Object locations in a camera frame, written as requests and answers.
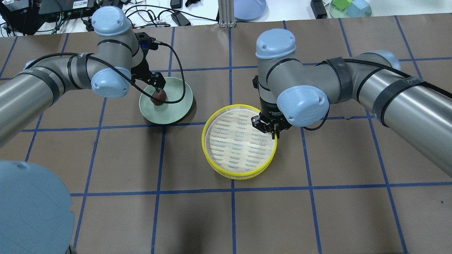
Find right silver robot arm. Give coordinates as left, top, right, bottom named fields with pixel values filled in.
left=251, top=29, right=452, bottom=175

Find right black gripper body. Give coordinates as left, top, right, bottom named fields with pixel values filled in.
left=251, top=106, right=292, bottom=136

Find green bowl with blocks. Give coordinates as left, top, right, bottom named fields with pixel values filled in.
left=329, top=0, right=372, bottom=19

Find small black power brick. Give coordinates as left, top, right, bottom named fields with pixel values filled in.
left=171, top=12, right=191, bottom=27

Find blue foam block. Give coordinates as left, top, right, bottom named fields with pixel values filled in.
left=346, top=0, right=371, bottom=17

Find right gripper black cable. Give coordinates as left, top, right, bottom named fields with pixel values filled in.
left=302, top=58, right=452, bottom=132

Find blue plate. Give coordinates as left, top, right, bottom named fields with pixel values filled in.
left=233, top=0, right=267, bottom=22

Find brown steamed bun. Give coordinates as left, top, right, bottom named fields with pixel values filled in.
left=150, top=91, right=167, bottom=106

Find aluminium frame post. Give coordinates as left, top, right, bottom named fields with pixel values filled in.
left=218, top=0, right=236, bottom=28

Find yellow steamer layer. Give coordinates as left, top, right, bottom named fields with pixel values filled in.
left=201, top=104, right=278, bottom=180

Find light green plate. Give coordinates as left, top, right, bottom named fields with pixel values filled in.
left=138, top=77, right=193, bottom=125

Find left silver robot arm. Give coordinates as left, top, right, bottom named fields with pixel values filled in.
left=0, top=6, right=164, bottom=254

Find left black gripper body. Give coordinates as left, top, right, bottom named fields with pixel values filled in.
left=131, top=32, right=166, bottom=89

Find green foam block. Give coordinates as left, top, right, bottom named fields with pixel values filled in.
left=331, top=0, right=352, bottom=10

